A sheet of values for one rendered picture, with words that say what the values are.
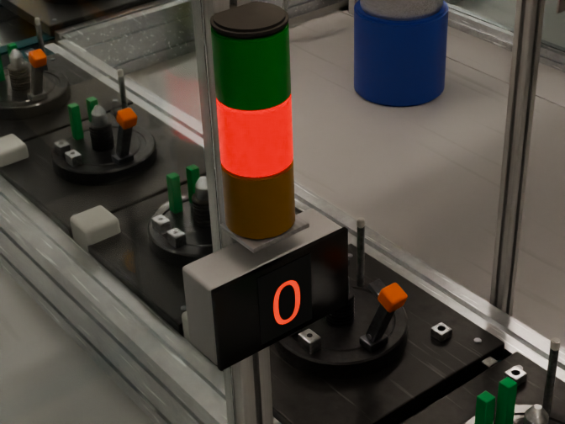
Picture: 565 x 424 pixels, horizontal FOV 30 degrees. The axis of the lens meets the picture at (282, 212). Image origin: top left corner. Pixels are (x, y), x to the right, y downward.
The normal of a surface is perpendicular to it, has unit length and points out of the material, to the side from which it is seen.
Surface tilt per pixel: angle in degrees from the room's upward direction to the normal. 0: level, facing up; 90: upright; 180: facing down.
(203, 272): 0
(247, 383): 90
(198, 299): 90
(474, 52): 0
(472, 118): 0
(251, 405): 90
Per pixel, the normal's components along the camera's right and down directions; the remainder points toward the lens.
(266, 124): 0.36, 0.49
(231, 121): -0.58, 0.46
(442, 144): -0.04, -0.84
